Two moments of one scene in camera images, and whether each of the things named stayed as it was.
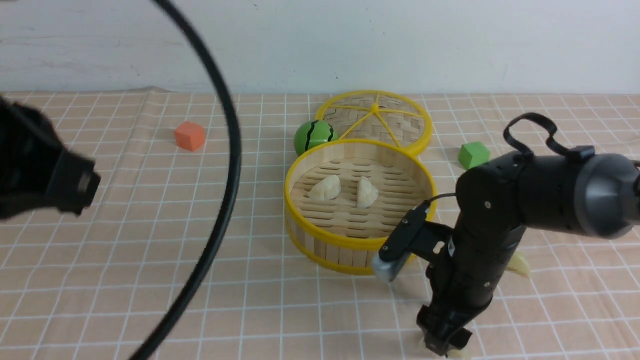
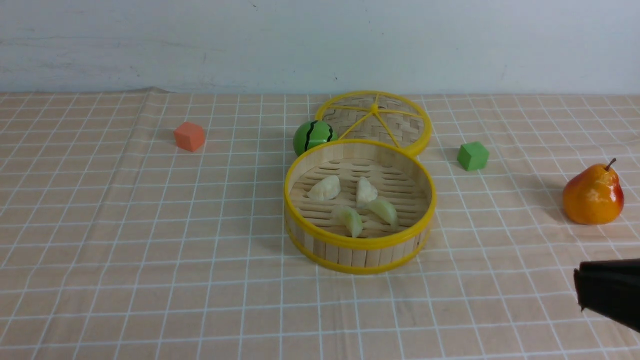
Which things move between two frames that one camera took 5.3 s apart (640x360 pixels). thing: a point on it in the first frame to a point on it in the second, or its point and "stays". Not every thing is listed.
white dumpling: (328, 188) stays
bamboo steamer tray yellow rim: (345, 201) stays
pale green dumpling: (453, 353) to (344, 215)
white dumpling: (367, 193) stays
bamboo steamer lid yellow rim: (379, 115) stays
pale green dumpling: (517, 263) to (385, 210)
